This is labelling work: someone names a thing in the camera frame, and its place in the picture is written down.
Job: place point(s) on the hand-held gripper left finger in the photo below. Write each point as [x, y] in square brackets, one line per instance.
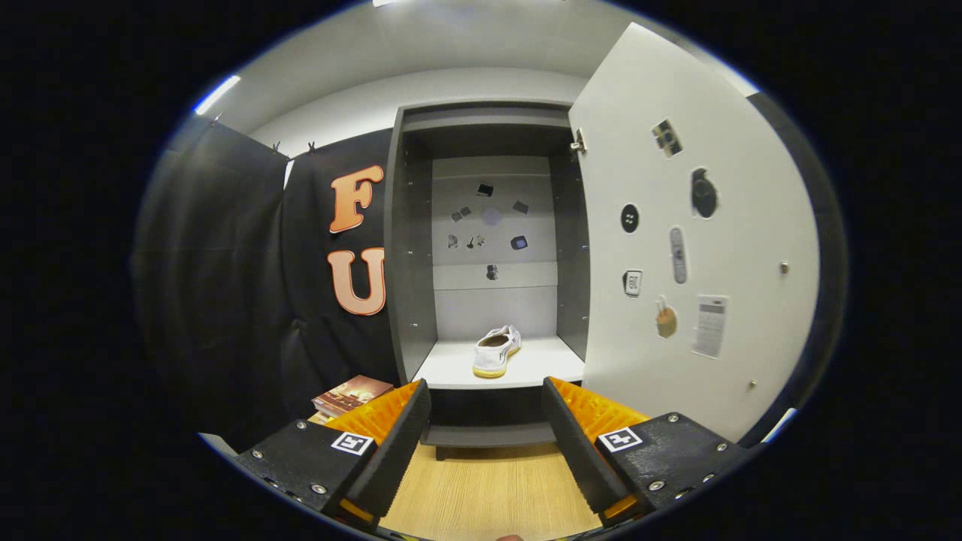
[398, 451]

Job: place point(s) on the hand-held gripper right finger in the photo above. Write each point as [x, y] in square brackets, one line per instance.
[579, 451]

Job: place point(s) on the dark grey shoe cabinet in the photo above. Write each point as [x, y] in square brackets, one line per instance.
[451, 364]

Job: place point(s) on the white canvas shoe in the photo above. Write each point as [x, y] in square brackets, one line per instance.
[496, 353]

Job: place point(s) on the beige shoe cabinet door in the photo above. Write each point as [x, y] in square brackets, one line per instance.
[639, 150]

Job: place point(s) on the silver door hinge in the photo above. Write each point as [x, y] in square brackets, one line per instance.
[579, 143]

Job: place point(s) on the brown book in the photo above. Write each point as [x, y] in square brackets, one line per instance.
[353, 394]

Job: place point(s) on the black backdrop cloth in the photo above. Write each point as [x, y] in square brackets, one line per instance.
[225, 300]

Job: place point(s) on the row of black cloth clips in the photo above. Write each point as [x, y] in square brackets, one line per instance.
[310, 147]

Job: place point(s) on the small ceiling light panel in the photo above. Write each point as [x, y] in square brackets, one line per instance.
[218, 94]

